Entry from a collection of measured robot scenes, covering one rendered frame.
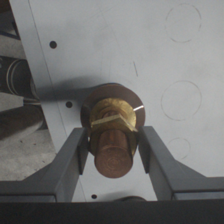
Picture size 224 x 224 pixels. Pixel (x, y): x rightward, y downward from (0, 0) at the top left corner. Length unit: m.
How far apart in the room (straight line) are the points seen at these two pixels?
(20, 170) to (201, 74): 2.23
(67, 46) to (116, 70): 0.10
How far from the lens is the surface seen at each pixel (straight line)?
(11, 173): 2.44
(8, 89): 0.52
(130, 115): 0.21
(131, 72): 0.31
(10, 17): 1.39
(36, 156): 2.15
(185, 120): 0.36
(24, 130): 0.56
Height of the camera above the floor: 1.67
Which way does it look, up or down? 75 degrees down
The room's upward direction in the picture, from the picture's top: 179 degrees counter-clockwise
